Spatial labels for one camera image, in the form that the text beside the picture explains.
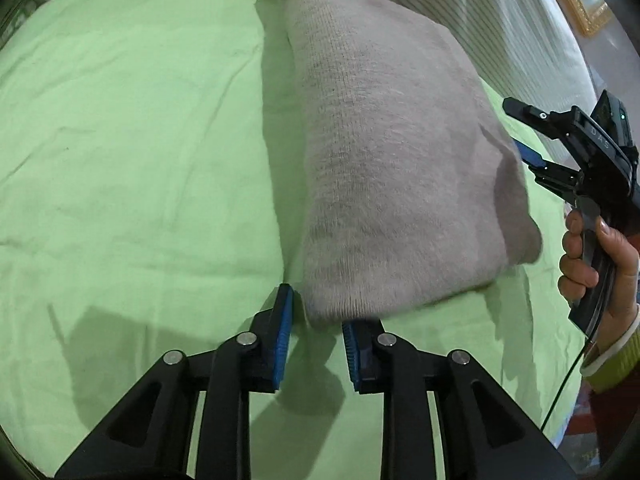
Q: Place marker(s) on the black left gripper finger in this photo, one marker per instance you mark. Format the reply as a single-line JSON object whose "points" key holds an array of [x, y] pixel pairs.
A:
{"points": [[564, 182]]}

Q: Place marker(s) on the white striped large pillow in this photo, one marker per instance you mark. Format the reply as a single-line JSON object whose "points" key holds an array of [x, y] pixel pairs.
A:
{"points": [[520, 48]]}

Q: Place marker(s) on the green knitted sleeve cuff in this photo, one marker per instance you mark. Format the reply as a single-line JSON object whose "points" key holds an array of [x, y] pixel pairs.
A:
{"points": [[606, 370]]}

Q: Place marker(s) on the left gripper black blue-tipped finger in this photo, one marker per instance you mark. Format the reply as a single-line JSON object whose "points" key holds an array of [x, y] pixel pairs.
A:
{"points": [[553, 125]]}

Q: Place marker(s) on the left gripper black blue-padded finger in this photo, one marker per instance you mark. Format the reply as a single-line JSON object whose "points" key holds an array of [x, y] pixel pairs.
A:
{"points": [[202, 399], [448, 402]]}

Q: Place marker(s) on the beige knitted sweater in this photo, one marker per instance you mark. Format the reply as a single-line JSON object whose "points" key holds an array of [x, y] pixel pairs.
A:
{"points": [[416, 192]]}

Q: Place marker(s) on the green bed sheet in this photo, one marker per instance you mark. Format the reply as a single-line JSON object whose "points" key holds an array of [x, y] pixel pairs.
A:
{"points": [[152, 197]]}

